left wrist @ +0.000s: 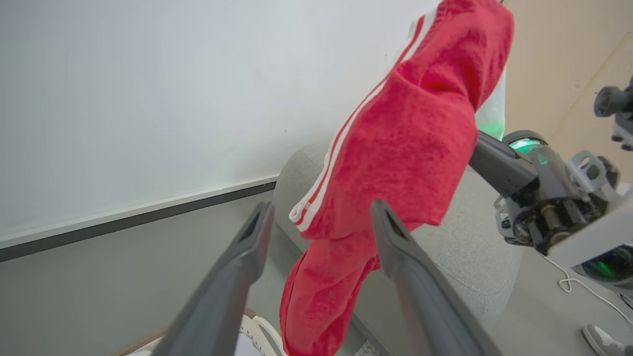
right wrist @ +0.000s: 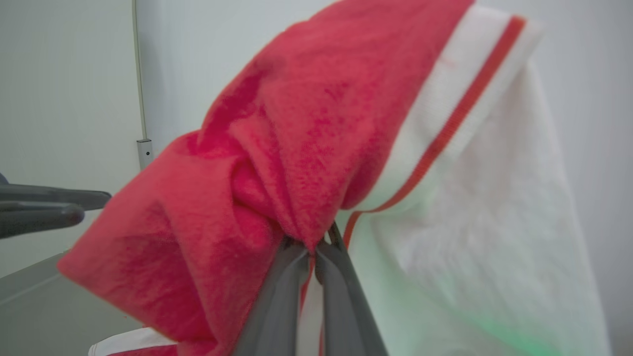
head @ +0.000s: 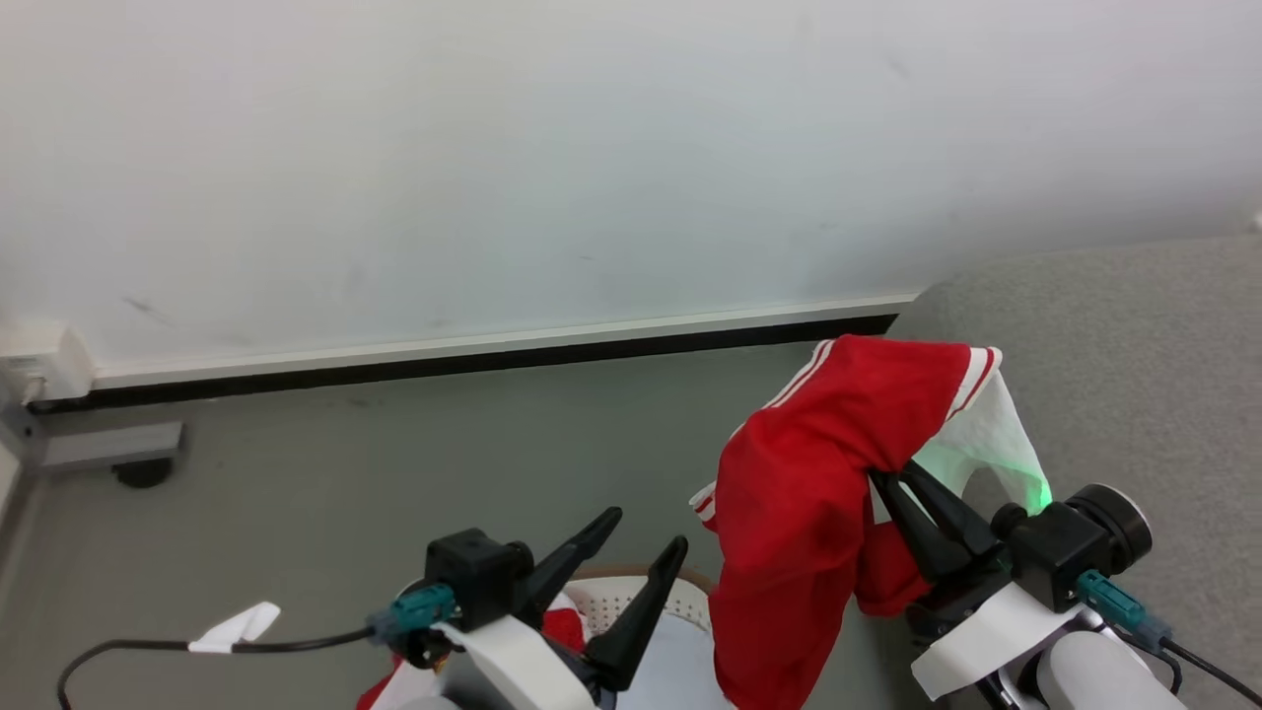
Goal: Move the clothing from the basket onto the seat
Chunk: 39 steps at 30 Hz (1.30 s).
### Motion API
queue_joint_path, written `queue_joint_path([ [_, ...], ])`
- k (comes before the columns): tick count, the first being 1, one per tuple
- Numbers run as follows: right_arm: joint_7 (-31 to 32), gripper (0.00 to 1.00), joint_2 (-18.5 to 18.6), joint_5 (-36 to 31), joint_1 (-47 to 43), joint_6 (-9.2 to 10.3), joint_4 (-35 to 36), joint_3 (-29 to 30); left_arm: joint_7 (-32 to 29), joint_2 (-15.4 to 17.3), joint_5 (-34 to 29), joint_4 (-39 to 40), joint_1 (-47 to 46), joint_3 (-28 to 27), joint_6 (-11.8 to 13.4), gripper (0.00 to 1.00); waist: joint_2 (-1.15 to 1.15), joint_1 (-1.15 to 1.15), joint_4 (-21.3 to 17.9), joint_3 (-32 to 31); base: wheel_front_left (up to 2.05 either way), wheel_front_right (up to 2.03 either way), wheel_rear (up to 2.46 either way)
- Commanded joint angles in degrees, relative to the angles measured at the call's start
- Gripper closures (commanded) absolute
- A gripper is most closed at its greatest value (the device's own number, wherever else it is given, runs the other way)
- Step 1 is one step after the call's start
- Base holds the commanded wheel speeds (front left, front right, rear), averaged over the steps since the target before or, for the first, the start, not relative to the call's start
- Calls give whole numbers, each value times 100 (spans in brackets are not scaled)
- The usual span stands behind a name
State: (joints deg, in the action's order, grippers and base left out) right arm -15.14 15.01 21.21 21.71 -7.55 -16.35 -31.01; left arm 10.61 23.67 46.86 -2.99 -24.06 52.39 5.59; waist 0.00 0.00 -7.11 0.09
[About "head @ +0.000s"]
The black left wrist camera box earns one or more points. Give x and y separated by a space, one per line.
479 576

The grey fabric sofa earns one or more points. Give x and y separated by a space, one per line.
1134 375

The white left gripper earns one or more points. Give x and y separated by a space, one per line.
513 663

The white garment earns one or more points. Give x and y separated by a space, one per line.
680 663

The white and black baseboard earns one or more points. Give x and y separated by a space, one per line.
473 351

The grey metal furniture leg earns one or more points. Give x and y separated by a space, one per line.
89 442

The white perforated laundry basket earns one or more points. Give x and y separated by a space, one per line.
617 600

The white tape tag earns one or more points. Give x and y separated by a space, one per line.
237 627

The black caster wheel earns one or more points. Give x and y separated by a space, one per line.
143 473

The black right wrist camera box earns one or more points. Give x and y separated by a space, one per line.
1067 548

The red jersey with white stripes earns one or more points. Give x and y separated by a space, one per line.
808 513

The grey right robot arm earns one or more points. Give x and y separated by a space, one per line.
1096 680

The white wall socket box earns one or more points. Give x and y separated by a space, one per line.
43 357

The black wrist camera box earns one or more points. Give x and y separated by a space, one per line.
1067 548
479 576

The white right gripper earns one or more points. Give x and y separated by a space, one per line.
986 629

